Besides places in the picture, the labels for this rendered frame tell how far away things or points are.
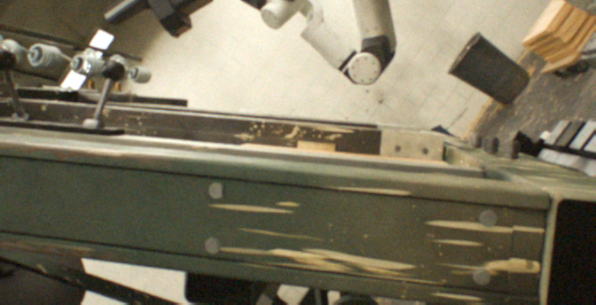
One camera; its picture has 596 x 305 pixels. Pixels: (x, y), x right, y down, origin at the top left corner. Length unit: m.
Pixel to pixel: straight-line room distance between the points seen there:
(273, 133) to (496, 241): 0.69
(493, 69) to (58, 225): 4.97
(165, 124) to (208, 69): 5.33
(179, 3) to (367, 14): 0.69
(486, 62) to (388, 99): 1.42
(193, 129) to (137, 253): 0.64
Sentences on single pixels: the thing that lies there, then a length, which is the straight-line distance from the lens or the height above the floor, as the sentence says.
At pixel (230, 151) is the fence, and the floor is 1.20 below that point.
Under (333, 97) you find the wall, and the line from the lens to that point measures 6.24.
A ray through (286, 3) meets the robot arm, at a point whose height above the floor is 1.39.
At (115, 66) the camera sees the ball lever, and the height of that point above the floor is 1.44.
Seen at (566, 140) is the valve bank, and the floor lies 0.76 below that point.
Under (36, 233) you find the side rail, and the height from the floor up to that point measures 1.27.
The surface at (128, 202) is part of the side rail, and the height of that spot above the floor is 1.21.
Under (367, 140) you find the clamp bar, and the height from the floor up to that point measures 1.04.
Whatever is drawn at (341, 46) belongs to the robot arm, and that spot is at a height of 1.22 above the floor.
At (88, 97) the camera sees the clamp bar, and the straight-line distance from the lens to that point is 1.79.
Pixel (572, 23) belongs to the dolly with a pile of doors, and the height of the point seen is 0.28.
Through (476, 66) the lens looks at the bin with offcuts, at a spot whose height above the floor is 0.48.
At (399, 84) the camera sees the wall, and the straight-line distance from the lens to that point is 6.29.
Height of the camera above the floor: 1.07
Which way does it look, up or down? 5 degrees up
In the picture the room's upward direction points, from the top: 54 degrees counter-clockwise
